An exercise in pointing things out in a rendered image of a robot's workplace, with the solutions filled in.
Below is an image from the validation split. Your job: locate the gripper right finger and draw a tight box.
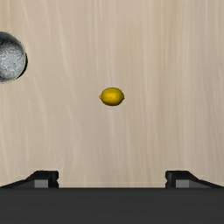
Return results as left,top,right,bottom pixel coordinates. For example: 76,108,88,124
164,170,224,189

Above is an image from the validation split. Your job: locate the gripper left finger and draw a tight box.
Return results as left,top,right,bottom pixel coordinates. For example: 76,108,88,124
1,170,60,189

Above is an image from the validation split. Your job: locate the yellow lemon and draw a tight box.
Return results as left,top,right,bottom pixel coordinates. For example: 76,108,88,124
98,87,126,107

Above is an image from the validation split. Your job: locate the grey bowl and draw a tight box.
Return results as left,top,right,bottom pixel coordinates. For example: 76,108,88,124
0,31,29,85

